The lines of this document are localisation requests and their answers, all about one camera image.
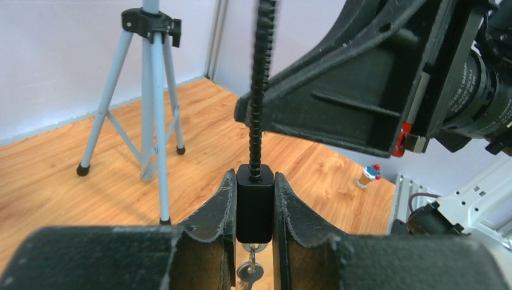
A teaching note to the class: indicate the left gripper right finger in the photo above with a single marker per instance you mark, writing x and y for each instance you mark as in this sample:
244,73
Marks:
311,253

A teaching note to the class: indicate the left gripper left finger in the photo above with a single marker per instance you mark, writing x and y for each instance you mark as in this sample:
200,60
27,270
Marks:
197,253

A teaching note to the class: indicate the small colourful figurine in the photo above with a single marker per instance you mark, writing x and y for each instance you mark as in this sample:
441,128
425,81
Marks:
370,173

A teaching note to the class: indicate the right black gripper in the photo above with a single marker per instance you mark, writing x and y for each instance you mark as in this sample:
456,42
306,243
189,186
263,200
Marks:
357,87

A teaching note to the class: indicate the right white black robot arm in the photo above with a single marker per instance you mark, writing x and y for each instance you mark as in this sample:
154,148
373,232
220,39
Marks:
389,76

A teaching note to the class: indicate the silver cable lock keys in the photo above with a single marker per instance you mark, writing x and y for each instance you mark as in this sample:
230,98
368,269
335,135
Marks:
251,271

